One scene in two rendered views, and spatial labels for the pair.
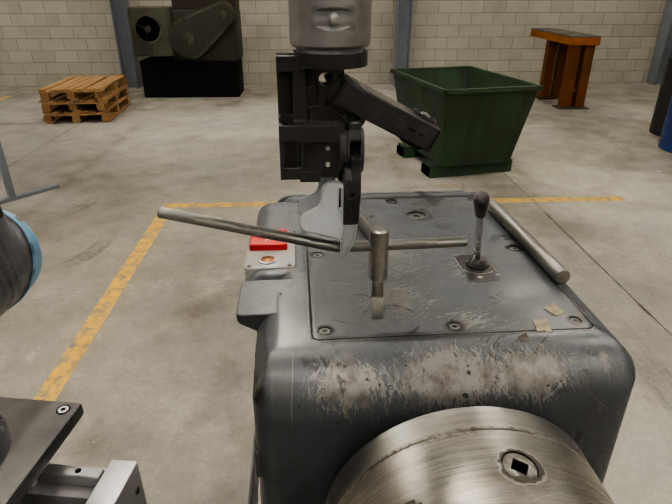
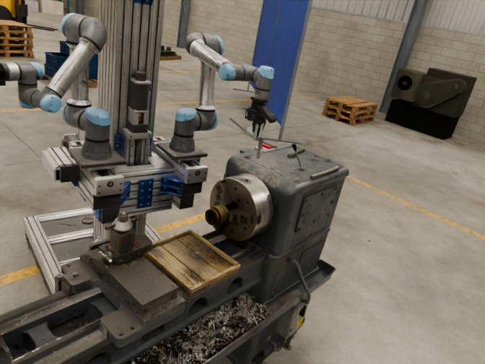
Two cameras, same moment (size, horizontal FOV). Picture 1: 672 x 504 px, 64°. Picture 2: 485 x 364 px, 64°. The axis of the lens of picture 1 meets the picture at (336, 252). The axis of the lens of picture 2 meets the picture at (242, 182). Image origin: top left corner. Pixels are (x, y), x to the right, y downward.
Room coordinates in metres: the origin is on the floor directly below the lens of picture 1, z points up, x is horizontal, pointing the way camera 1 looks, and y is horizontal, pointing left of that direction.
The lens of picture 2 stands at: (-0.90, -1.28, 1.96)
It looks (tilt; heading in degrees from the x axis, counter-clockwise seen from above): 24 degrees down; 42
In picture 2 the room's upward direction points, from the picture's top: 11 degrees clockwise
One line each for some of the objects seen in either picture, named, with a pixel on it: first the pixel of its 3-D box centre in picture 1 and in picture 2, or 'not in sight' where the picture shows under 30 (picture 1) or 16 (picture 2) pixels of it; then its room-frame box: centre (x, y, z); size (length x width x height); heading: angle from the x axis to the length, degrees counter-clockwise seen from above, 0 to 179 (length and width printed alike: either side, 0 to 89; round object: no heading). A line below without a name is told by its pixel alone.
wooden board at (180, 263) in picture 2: not in sight; (190, 258); (0.07, -0.17, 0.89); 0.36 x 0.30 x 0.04; 94
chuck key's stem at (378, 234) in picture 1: (378, 274); (259, 147); (0.54, -0.05, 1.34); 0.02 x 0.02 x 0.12
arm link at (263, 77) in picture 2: not in sight; (264, 78); (0.53, 0.01, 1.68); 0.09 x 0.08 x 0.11; 87
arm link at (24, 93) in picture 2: not in sight; (30, 95); (-0.36, 0.53, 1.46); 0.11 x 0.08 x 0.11; 106
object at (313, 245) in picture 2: not in sight; (261, 279); (0.75, -0.10, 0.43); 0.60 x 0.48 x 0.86; 4
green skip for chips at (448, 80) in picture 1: (455, 120); not in sight; (5.35, -1.19, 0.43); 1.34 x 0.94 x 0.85; 14
